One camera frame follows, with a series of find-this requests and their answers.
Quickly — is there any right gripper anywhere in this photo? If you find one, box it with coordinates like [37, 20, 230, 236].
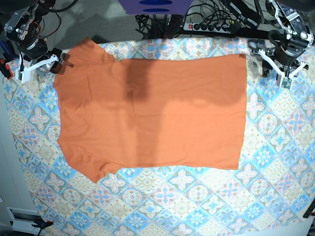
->
[21, 39, 63, 74]

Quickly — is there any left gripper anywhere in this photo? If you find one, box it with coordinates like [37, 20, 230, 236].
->
[262, 46, 305, 77]

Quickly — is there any orange T-shirt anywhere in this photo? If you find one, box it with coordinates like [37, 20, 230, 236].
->
[53, 38, 247, 182]

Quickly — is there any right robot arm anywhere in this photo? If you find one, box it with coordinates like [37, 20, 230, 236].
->
[0, 0, 63, 74]

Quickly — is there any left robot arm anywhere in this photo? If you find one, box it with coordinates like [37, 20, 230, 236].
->
[259, 0, 314, 79]

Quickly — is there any red clamp left edge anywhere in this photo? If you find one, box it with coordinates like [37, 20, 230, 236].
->
[0, 59, 13, 79]

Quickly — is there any white power strip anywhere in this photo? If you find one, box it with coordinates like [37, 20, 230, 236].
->
[182, 23, 229, 33]

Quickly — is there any black clamp right edge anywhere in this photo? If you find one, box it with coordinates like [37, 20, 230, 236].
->
[303, 202, 315, 218]

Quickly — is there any blue clamp bottom left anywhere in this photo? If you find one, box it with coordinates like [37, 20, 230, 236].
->
[31, 221, 54, 230]

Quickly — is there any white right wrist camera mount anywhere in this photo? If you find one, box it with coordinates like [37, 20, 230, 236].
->
[13, 53, 63, 84]

